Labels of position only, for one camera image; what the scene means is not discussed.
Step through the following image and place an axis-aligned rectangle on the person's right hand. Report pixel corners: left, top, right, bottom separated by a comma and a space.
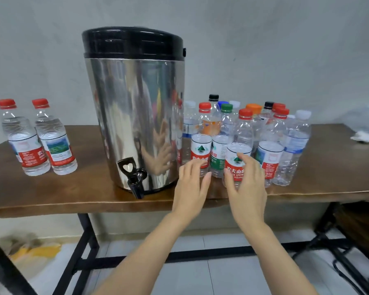
223, 153, 269, 232

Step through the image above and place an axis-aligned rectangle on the person's left hand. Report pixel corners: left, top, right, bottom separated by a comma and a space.
171, 158, 213, 226

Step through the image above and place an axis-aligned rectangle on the cluster of plastic bottles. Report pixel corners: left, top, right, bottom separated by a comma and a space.
178, 94, 312, 188

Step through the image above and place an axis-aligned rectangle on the red label plastic water bottle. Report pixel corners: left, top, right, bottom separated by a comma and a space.
224, 108, 254, 185
0, 99, 51, 177

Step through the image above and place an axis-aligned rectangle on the stainless steel water dispenser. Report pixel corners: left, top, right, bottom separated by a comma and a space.
82, 26, 187, 200

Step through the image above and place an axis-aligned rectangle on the green red label plastic bottle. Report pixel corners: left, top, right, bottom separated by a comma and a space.
32, 98, 78, 176

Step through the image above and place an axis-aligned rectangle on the person's left forearm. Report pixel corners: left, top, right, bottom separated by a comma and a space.
92, 212, 200, 295

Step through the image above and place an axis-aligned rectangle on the person's right forearm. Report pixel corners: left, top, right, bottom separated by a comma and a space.
237, 218, 321, 295

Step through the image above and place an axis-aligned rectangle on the white crumpled tissue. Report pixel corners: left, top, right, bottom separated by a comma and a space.
349, 130, 369, 144

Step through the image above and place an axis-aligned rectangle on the yellow debris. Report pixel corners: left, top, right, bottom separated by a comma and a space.
9, 239, 62, 262

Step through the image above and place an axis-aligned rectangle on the black metal table frame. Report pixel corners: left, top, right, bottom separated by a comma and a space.
0, 202, 369, 295

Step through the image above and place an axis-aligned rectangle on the wooden stool with black frame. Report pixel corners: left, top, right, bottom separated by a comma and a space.
292, 201, 369, 295

